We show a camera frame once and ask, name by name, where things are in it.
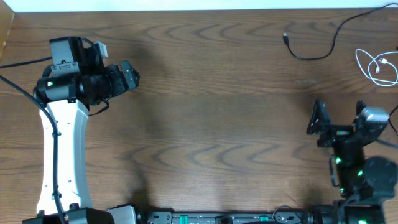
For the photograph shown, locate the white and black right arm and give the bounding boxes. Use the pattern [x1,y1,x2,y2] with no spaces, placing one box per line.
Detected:
[301,100,397,224]

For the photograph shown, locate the black USB cable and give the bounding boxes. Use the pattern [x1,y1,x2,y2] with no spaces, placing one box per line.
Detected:
[282,2,398,61]

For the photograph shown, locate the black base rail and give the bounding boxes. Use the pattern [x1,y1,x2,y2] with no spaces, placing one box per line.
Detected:
[136,205,314,224]

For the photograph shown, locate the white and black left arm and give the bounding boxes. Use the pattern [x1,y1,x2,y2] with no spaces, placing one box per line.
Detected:
[25,37,140,223]

